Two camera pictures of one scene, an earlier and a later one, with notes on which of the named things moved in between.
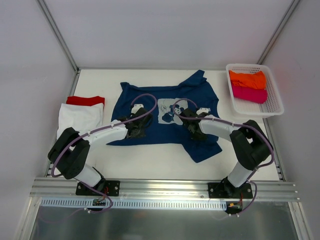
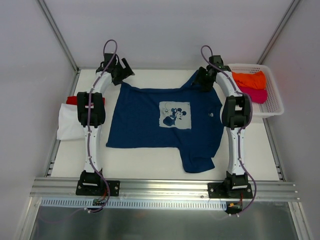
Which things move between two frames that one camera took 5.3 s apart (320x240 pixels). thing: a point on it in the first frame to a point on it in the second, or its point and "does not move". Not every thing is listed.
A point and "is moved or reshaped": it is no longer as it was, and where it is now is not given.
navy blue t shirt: (166, 104) is moved or reshaped
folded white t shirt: (82, 118) does not move
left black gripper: (142, 119) to (122, 73)
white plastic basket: (273, 105) does not move
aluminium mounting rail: (62, 188) does not move
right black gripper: (191, 120) to (203, 81)
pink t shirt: (250, 94) does not move
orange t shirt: (255, 80) does not move
